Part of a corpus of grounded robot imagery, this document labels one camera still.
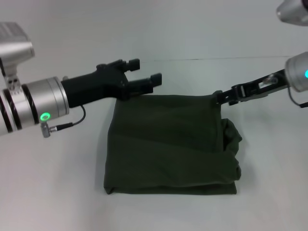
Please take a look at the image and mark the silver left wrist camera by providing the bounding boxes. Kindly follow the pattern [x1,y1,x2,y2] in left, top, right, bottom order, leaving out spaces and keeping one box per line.
[0,22,36,94]

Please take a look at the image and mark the right gripper cable with plugs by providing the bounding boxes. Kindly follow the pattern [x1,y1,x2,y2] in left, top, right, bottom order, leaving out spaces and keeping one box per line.
[261,75,308,109]

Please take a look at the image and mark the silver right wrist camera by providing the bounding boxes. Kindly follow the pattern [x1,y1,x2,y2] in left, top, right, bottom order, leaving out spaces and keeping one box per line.
[276,0,308,26]

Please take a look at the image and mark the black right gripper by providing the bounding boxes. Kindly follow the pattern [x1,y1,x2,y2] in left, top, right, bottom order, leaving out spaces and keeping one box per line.
[215,68,289,106]

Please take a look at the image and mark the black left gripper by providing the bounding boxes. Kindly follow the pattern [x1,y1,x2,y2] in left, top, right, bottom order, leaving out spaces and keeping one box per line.
[60,57,163,108]

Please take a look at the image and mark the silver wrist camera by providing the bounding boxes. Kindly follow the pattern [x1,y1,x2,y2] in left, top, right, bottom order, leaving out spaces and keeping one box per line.
[276,0,308,26]
[0,22,36,94]

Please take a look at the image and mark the dark green shirt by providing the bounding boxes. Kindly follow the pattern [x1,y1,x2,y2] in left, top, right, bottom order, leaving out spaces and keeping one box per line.
[102,90,243,195]

